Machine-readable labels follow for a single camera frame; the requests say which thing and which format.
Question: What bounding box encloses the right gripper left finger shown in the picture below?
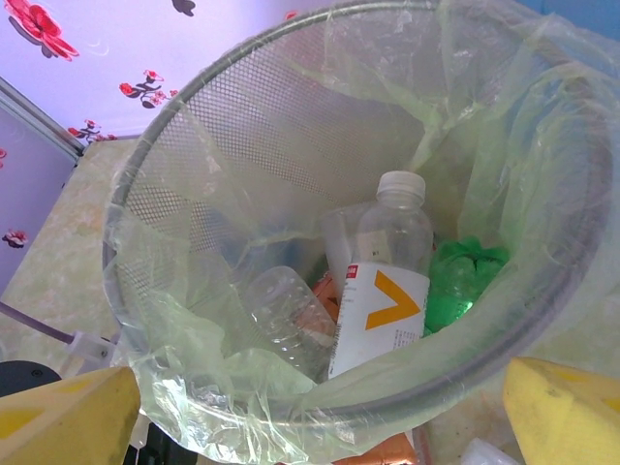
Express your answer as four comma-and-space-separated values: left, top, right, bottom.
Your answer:
0, 366, 141, 465

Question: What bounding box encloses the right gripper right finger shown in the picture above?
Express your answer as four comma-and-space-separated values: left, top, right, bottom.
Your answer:
502, 356, 620, 465

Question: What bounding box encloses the green bottle with yellow cap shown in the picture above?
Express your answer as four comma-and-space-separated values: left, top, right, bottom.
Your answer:
423, 235, 511, 335

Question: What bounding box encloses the white-label bottle orange V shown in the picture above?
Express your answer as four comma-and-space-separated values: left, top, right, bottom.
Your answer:
327, 170, 434, 380

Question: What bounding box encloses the crushed clear bottle white cap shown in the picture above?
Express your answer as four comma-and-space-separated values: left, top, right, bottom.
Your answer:
241, 264, 340, 369

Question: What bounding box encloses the pale green bin liner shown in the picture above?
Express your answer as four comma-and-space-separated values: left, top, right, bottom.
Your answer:
104, 0, 620, 465

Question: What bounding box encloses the clear plastic bin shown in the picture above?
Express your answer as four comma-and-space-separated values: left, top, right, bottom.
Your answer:
101, 0, 620, 437

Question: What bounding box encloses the left arm grey cable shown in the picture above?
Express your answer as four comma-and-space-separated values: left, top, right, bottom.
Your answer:
0, 300, 74, 346

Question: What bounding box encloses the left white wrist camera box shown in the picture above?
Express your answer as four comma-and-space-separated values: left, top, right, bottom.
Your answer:
62, 330, 123, 377

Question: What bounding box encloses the aluminium frame post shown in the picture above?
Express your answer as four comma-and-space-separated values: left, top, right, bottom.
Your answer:
0, 77, 86, 169

